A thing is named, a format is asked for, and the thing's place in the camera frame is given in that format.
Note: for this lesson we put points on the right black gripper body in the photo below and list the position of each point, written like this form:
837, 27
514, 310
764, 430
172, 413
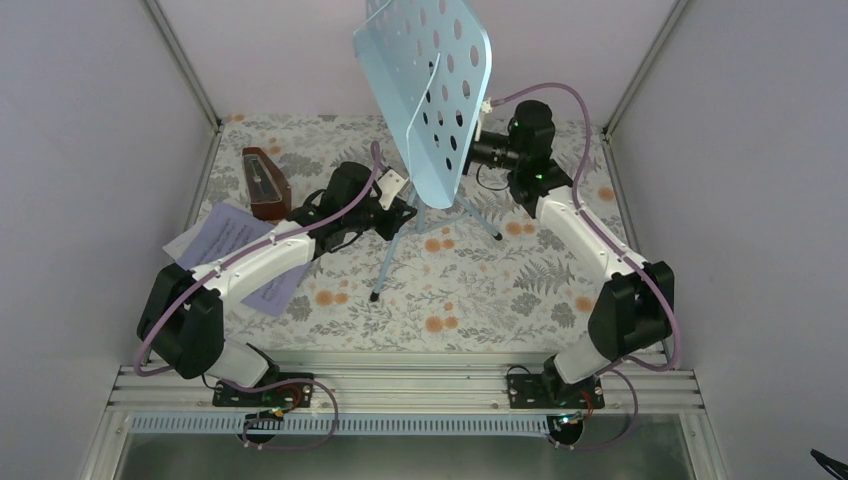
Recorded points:
509, 160

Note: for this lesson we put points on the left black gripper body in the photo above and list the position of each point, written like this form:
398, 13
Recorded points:
356, 219

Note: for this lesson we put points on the brown wooden metronome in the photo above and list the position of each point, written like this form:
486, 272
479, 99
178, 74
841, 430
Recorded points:
268, 189

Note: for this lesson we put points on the light blue music stand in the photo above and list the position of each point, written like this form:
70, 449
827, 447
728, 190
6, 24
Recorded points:
428, 64

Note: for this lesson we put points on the sheet music pages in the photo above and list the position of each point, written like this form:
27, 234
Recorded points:
232, 245

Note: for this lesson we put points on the white sheet music page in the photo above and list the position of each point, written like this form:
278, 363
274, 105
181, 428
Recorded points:
176, 247

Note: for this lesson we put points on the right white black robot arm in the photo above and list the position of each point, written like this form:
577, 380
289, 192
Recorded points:
634, 308

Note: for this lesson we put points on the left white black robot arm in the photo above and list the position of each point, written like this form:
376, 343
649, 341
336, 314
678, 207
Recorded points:
182, 324

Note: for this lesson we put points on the floral patterned table cloth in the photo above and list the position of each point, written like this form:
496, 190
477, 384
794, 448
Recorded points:
497, 283

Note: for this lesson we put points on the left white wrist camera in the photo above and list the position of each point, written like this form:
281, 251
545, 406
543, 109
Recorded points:
390, 184

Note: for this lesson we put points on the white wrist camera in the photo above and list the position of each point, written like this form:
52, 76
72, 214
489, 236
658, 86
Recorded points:
390, 184
485, 109

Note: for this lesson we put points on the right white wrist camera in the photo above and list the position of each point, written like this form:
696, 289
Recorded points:
485, 109

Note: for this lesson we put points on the aluminium mounting rail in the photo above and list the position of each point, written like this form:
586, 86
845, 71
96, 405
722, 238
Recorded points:
416, 383

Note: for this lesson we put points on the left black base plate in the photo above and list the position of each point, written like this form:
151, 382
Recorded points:
286, 391

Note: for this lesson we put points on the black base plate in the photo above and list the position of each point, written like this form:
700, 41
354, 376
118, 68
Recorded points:
542, 391
286, 391

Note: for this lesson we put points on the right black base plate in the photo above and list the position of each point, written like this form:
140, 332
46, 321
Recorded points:
542, 391

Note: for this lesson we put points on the grey slotted cable duct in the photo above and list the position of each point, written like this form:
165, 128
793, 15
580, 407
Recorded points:
347, 424

